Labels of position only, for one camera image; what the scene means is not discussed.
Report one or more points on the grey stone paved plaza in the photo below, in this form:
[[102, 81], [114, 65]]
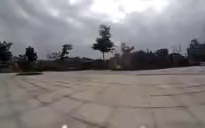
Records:
[[103, 100]]

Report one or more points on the broad dark tree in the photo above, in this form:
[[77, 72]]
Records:
[[2, 50]]

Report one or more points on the dark low hedge row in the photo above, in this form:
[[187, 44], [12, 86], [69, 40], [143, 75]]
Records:
[[63, 65]]

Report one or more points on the dark building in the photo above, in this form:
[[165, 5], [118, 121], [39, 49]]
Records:
[[200, 51]]

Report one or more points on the tall slender tree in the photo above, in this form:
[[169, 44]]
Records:
[[104, 41]]

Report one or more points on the small dark tree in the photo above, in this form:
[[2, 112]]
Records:
[[30, 54]]

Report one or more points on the small leaning tree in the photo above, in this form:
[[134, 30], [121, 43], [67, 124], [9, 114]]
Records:
[[65, 50]]

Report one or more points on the row of low buildings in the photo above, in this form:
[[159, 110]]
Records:
[[146, 60]]

